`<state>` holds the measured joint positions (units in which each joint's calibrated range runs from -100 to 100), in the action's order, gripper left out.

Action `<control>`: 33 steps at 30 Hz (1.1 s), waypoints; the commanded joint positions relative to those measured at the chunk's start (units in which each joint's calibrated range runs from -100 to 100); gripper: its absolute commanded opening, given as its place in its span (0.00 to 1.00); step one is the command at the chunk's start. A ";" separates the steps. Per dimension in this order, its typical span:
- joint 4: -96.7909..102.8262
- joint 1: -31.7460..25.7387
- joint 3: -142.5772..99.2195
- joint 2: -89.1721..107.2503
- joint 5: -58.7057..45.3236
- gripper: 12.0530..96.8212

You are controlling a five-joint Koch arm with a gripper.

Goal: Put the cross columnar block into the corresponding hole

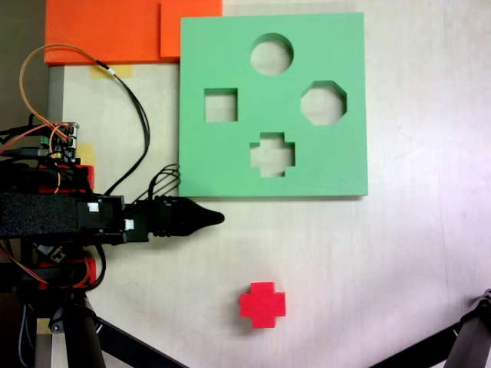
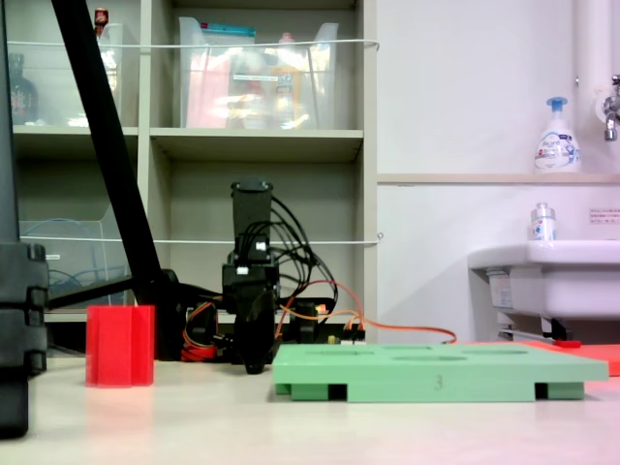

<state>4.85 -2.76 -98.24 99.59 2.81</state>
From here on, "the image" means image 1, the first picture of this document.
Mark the black tripod leg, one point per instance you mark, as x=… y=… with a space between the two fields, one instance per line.
x=84 y=341
x=468 y=341

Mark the red cross columnar block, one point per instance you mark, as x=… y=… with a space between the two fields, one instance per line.
x=262 y=304

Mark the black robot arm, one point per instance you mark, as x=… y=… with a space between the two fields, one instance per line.
x=38 y=214

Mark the yellow tape strip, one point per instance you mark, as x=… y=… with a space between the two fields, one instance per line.
x=87 y=153
x=43 y=326
x=122 y=71

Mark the green shape sorting board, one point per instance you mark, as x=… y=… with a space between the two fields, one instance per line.
x=199 y=57

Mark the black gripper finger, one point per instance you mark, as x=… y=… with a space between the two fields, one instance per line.
x=180 y=226
x=180 y=209

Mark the orange flat block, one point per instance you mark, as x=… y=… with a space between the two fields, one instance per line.
x=103 y=30

